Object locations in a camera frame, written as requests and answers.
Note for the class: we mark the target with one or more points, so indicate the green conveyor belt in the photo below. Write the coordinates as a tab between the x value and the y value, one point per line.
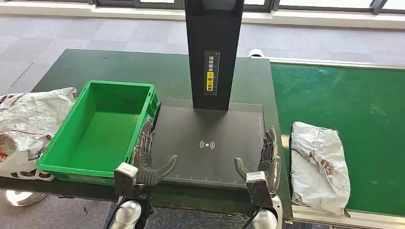
348	94

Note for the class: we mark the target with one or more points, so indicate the white woven sack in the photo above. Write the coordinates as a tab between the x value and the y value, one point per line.
28	120

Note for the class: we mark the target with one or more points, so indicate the chrome round stand base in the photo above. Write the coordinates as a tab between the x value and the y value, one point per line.
22	199

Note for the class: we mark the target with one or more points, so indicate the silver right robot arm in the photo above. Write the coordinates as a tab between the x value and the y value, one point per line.
265	219

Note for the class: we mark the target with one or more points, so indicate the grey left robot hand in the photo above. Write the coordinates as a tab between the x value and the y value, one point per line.
144	170

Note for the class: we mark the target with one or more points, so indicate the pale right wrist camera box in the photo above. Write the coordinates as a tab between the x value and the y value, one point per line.
258	189

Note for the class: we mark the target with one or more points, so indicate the dark green table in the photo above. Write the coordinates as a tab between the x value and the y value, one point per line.
95	66

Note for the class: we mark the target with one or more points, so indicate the green plastic crate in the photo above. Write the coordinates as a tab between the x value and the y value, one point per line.
101	136

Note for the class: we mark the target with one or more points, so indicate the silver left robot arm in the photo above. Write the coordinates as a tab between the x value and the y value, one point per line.
128	214

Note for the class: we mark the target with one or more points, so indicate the black yellow label sticker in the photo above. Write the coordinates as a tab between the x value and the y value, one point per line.
211	72

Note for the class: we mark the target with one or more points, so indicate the grey poly parcel red stain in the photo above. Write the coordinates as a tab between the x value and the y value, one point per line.
316	167

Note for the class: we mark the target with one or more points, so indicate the black inbound scanner machine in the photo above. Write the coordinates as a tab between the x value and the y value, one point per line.
189	132

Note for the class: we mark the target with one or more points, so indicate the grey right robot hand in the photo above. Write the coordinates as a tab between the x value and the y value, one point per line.
272	170

